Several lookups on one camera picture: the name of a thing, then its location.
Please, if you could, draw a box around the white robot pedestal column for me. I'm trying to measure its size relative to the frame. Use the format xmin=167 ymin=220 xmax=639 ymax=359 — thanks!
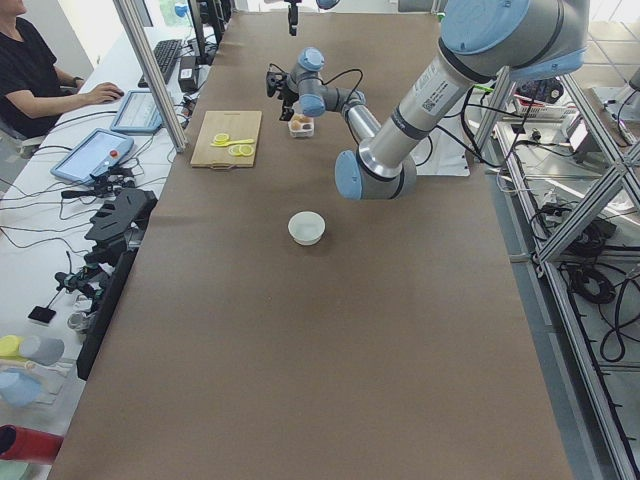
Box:
xmin=410 ymin=118 xmax=469 ymax=176

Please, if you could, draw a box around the wooden cutting board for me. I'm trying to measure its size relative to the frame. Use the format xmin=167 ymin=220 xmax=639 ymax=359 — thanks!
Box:
xmin=190 ymin=110 xmax=262 ymax=170

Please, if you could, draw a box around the light blue cup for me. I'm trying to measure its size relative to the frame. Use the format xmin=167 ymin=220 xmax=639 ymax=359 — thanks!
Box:
xmin=1 ymin=370 xmax=41 ymax=407

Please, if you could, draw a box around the teach pendant tablet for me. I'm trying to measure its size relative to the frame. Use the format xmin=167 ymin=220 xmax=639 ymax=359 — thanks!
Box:
xmin=50 ymin=128 xmax=134 ymax=183
xmin=110 ymin=89 xmax=162 ymax=135

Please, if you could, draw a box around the yellow cup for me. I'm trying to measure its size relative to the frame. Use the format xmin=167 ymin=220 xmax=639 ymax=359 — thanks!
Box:
xmin=0 ymin=335 xmax=24 ymax=358

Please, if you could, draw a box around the far teach pendant tablet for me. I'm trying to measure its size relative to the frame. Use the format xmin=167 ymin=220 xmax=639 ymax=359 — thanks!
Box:
xmin=110 ymin=89 xmax=162 ymax=135

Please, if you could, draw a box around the near teach pendant tablet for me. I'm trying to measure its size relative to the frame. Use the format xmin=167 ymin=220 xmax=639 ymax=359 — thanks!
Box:
xmin=50 ymin=128 xmax=134 ymax=183

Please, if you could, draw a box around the clear plastic egg box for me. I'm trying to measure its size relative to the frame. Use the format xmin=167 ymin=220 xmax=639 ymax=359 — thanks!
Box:
xmin=287 ymin=102 xmax=315 ymax=139

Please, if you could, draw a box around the red cylinder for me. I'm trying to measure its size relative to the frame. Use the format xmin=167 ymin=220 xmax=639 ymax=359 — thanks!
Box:
xmin=1 ymin=424 xmax=64 ymax=465

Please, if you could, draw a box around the aluminium frame post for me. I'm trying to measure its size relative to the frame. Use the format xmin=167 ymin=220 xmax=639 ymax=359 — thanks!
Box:
xmin=113 ymin=0 xmax=187 ymax=153

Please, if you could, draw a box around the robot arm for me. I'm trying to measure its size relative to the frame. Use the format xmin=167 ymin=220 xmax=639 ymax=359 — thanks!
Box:
xmin=266 ymin=0 xmax=590 ymax=200
xmin=286 ymin=0 xmax=340 ymax=36

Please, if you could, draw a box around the small black square device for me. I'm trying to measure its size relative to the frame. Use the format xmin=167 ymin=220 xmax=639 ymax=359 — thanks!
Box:
xmin=27 ymin=306 xmax=56 ymax=325

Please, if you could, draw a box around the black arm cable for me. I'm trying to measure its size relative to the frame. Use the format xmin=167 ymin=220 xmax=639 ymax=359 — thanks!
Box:
xmin=267 ymin=62 xmax=365 ymax=106

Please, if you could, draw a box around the black keyboard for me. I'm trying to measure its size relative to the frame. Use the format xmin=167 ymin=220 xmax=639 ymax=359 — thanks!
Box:
xmin=153 ymin=39 xmax=183 ymax=84

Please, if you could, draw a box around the black tool rack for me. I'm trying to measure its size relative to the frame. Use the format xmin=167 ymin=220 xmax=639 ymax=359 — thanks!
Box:
xmin=76 ymin=188 xmax=158 ymax=380

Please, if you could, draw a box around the person in black shirt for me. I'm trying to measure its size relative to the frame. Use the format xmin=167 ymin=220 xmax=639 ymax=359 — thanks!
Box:
xmin=1 ymin=1 xmax=124 ymax=138

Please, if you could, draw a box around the yellow plastic knife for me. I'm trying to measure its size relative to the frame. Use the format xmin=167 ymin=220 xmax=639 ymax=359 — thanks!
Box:
xmin=210 ymin=138 xmax=255 ymax=147

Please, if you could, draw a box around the white bowl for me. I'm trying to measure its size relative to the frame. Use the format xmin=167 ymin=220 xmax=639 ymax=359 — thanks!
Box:
xmin=288 ymin=211 xmax=326 ymax=246

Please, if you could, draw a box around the lemon slice on knife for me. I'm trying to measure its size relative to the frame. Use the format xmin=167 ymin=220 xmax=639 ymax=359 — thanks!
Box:
xmin=213 ymin=133 xmax=230 ymax=144

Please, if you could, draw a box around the grey cup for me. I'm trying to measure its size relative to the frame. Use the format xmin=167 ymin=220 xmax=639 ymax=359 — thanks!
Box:
xmin=19 ymin=335 xmax=65 ymax=366

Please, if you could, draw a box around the black power adapter box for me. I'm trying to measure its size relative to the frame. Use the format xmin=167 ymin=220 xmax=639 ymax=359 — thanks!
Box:
xmin=178 ymin=55 xmax=199 ymax=93

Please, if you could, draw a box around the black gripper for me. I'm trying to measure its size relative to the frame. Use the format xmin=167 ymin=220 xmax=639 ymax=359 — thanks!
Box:
xmin=286 ymin=0 xmax=301 ymax=36
xmin=279 ymin=80 xmax=299 ymax=121

